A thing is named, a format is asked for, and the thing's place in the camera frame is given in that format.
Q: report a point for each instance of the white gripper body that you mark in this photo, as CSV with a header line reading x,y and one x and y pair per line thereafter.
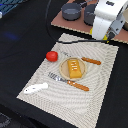
x,y
107,23

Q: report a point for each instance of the toy bread loaf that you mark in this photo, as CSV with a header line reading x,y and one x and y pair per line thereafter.
x,y
74,69

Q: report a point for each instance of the red toy tomato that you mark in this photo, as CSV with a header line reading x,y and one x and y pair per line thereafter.
x,y
52,56

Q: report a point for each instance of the yellow butter box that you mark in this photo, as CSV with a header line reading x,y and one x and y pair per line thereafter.
x,y
105,37

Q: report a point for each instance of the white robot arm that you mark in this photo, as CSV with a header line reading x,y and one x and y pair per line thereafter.
x,y
118,6

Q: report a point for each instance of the beige bowl at edge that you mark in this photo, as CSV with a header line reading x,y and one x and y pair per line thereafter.
x,y
126,24

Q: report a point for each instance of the right grey toy pot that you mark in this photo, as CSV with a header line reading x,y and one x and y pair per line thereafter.
x,y
89,15

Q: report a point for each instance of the grey toy pot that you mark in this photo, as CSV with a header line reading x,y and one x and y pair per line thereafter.
x,y
89,15
72,11

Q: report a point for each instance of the left grey toy pot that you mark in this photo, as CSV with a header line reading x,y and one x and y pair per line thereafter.
x,y
72,11

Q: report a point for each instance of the round wooden plate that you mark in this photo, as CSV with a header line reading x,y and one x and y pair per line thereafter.
x,y
63,68

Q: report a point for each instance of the woven beige placemat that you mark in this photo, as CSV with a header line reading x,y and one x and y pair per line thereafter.
x,y
63,105

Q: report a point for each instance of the knife with wooden handle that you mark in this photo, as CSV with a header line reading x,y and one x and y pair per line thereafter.
x,y
83,58

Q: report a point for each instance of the fork with wooden handle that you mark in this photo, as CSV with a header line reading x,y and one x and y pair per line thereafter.
x,y
74,84

